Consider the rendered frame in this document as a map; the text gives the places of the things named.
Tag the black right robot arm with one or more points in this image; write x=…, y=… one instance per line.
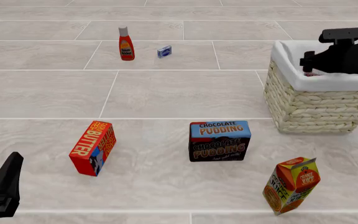
x=350, y=59

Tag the small red and pink carton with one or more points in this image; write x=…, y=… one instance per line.
x=314, y=74

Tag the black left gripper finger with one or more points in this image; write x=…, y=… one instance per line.
x=6, y=177

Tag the orange juice carton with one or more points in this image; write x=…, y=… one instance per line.
x=291, y=186

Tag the flat plate on black stalk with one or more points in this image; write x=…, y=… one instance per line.
x=343, y=34

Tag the white cloth basket liner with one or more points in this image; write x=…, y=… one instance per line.
x=287, y=63

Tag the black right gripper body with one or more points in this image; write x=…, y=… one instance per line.
x=308, y=59

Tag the red ketchup bottle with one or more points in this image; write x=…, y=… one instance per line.
x=126, y=46

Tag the small blue and white box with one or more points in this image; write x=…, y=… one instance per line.
x=164, y=51

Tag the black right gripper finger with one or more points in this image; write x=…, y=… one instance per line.
x=307, y=69

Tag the woven wicker basket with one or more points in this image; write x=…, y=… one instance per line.
x=315, y=112

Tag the red butter box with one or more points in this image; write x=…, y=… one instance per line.
x=92, y=149

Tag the chocolate pudding box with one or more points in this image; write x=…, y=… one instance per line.
x=219, y=142

